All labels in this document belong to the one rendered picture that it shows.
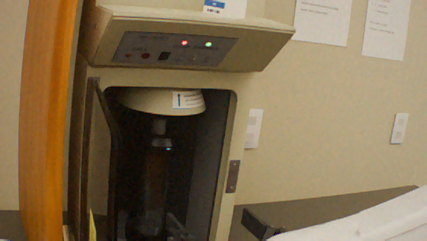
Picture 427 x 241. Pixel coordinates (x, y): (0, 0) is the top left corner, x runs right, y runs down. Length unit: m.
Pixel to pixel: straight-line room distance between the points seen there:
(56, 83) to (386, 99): 1.30
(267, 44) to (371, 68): 0.90
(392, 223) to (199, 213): 0.74
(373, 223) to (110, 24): 0.50
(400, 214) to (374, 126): 1.40
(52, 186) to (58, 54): 0.21
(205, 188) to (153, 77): 0.30
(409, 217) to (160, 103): 0.63
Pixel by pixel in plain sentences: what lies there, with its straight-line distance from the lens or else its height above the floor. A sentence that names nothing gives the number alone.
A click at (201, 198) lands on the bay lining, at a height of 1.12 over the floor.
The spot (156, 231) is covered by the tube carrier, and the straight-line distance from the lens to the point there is 1.15.
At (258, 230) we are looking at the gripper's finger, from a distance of 0.90.
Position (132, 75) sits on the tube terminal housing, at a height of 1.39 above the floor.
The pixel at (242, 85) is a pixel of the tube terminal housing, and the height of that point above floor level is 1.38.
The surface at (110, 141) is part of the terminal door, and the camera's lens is 0.64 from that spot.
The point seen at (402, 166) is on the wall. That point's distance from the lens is 2.08.
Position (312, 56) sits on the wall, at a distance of 1.66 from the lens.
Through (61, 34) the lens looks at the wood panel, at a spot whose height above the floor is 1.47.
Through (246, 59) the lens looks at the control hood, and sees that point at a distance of 0.98.
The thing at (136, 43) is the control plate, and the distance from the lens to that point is 0.88.
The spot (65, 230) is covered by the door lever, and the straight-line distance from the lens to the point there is 0.80.
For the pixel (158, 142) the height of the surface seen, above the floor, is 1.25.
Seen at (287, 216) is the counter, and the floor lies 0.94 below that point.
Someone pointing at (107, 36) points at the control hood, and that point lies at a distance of 0.85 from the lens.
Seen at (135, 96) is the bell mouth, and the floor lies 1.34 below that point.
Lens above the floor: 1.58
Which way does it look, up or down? 15 degrees down
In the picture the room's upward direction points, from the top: 8 degrees clockwise
